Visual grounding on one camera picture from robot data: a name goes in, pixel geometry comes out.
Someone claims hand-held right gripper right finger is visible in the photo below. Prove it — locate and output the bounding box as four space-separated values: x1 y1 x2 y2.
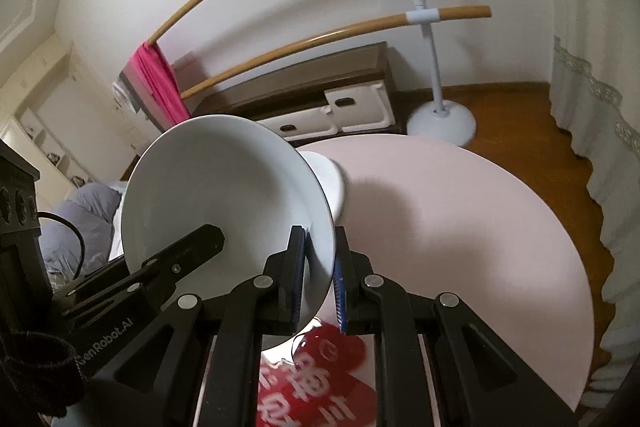
331 226 577 427

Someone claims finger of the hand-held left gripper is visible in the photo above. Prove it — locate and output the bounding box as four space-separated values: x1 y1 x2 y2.
52 224 226 314

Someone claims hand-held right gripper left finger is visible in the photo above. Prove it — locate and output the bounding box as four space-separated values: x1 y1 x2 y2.
92 226 307 427

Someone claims large plain white bowl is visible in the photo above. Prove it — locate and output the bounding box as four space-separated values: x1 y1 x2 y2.
120 114 347 353

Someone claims grey bedding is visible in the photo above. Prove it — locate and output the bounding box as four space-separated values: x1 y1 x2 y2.
40 184 126 278

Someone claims white storage box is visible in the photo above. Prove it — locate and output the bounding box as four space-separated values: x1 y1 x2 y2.
322 79 391 130
255 104 336 140

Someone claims grey brown cloth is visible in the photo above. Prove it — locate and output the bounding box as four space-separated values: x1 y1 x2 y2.
117 67 171 132

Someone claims white round fan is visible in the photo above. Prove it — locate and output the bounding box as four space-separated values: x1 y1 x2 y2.
112 79 136 112

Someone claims pink cloth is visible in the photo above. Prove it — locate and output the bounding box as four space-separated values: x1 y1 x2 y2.
124 43 193 128

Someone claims cream cabinet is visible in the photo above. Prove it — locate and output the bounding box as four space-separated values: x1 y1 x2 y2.
0 32 126 198

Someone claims white barre stand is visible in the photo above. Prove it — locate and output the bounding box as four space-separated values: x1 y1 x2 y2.
365 0 478 148

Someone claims low wooden drawer cabinet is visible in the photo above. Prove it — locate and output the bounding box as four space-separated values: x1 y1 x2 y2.
192 41 406 148

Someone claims cream lace trimmed curtain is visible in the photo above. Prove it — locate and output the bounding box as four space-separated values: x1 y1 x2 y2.
510 0 640 358

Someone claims black fuzzy strap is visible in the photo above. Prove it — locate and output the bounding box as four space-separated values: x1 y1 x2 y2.
0 331 87 420

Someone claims black cable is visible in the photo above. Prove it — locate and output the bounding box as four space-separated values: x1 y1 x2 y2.
37 212 86 283

